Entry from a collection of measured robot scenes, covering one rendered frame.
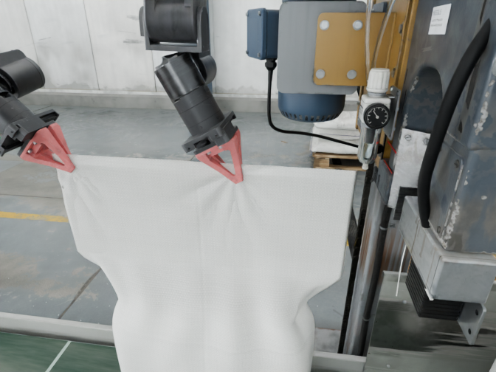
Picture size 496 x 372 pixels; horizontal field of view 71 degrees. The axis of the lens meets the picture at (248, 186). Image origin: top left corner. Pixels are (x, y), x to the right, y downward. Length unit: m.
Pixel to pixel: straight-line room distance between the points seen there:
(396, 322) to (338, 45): 0.69
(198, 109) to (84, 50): 6.02
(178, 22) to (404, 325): 0.87
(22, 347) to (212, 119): 1.04
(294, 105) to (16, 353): 1.09
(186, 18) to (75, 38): 6.08
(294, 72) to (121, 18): 5.51
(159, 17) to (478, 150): 0.39
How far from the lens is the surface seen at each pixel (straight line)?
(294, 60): 0.71
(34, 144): 0.65
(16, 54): 0.75
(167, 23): 0.50
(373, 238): 0.99
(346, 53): 0.70
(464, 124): 0.38
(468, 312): 0.48
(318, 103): 0.75
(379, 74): 0.55
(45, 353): 1.31
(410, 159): 0.56
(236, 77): 5.63
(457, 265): 0.41
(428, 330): 1.05
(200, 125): 0.50
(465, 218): 0.40
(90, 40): 6.43
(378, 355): 1.10
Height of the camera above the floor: 1.28
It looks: 25 degrees down
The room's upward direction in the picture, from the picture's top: straight up
